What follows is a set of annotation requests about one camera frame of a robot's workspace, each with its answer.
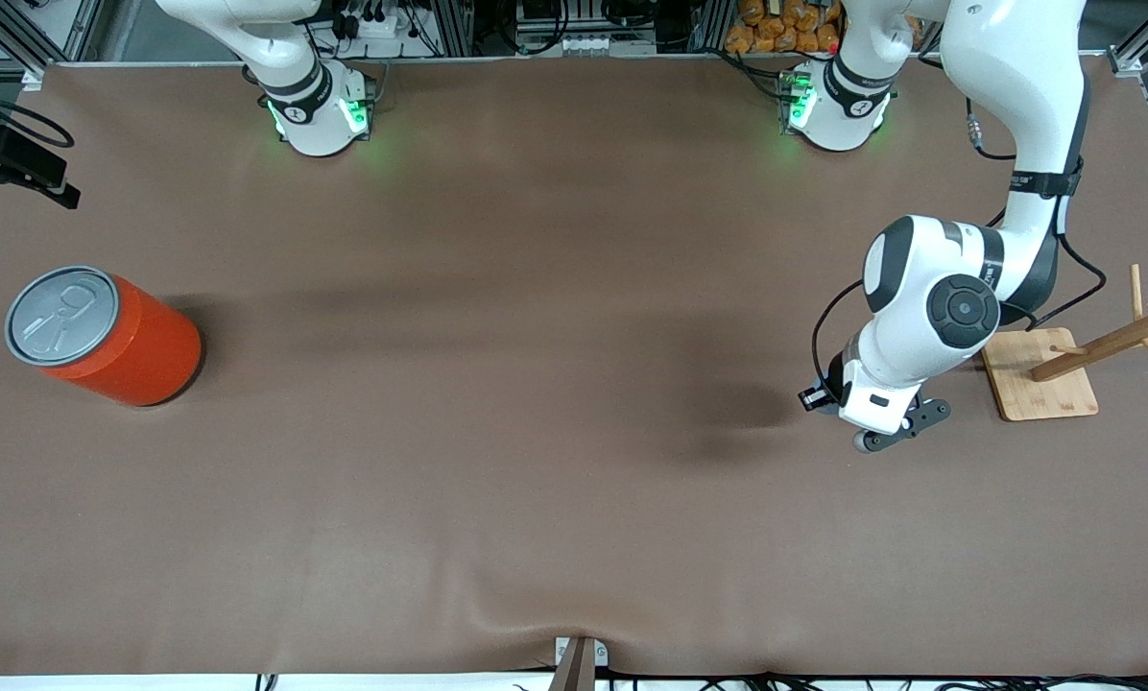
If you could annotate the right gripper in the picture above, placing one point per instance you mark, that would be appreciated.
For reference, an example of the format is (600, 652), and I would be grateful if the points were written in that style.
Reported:
(19, 165)

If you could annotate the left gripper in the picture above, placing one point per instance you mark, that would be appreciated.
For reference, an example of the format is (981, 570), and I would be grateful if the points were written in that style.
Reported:
(834, 376)

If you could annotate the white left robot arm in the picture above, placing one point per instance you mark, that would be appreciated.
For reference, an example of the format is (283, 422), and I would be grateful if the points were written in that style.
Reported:
(1016, 77)

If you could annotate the wooden cup rack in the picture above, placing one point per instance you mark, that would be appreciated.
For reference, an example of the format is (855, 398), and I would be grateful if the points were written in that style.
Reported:
(1044, 384)

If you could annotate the orange can with silver lid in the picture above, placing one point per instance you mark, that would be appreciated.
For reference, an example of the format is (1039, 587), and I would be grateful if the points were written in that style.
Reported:
(123, 350)

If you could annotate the brown table cover mat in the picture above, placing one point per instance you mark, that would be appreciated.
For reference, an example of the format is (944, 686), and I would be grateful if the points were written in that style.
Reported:
(536, 499)

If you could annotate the white power strip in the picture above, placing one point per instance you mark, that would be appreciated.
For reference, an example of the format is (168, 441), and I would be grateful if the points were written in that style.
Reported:
(382, 24)

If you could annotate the orange snack packets pile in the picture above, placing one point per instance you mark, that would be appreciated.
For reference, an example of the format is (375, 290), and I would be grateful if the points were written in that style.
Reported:
(776, 29)

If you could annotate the white terminal block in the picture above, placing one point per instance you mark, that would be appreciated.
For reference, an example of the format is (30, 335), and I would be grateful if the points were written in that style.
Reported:
(593, 44)

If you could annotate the aluminium frame strut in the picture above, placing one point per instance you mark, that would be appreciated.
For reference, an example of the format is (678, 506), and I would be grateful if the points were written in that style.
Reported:
(8, 38)
(1145, 48)

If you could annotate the metal bracket with brown bar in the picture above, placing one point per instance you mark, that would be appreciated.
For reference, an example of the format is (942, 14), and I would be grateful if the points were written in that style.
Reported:
(579, 667)

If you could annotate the aluminium frame post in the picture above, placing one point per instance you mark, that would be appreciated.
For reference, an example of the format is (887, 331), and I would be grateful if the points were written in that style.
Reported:
(454, 29)
(708, 24)

